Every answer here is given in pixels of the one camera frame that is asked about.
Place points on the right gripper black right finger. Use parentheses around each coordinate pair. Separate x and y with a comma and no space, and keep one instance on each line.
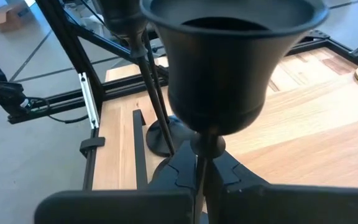
(244,199)

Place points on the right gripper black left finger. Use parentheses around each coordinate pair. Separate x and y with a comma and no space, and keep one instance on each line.
(172,180)

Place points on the black candlestick holder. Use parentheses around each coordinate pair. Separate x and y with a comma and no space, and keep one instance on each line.
(123,18)
(222,77)

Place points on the brown cardboard box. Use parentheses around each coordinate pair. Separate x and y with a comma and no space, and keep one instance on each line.
(8,17)

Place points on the silver aluminium rail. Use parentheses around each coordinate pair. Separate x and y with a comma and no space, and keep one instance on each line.
(89,99)

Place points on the black metal rig frame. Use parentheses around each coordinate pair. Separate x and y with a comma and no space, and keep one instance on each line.
(73,46)

